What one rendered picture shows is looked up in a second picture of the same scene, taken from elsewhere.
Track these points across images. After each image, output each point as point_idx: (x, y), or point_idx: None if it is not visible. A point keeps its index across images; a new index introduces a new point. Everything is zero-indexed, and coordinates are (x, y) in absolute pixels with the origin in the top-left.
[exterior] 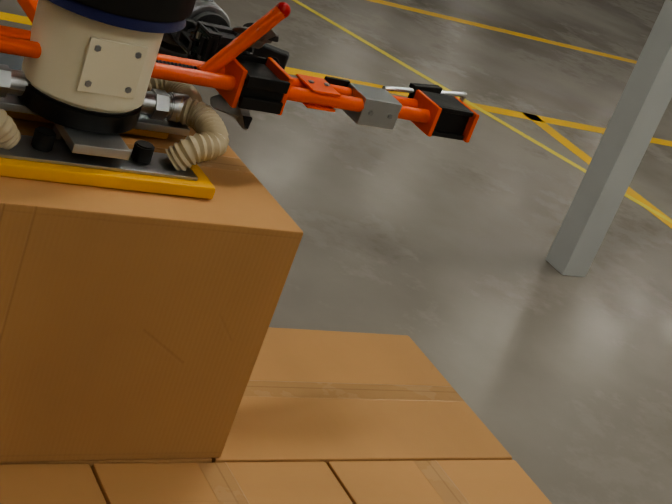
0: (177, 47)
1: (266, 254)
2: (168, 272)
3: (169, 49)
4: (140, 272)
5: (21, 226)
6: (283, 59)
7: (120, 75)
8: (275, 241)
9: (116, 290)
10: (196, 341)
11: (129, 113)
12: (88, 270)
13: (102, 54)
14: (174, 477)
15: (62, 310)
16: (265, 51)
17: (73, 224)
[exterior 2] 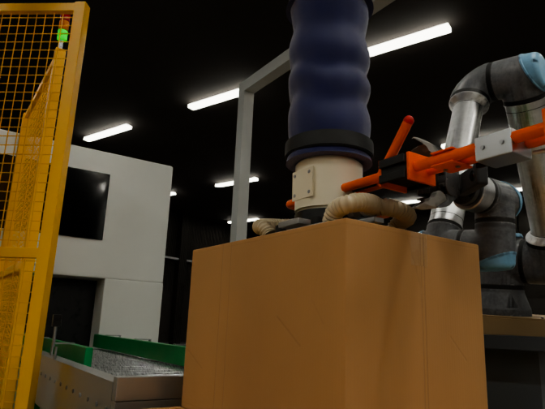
0: (482, 217)
1: (327, 243)
2: (281, 269)
3: (478, 221)
4: (269, 272)
5: (229, 254)
6: (475, 167)
7: (305, 185)
8: (329, 230)
9: (262, 287)
10: (304, 325)
11: (320, 208)
12: (251, 275)
13: (297, 178)
14: None
15: (244, 304)
16: (469, 170)
17: (243, 247)
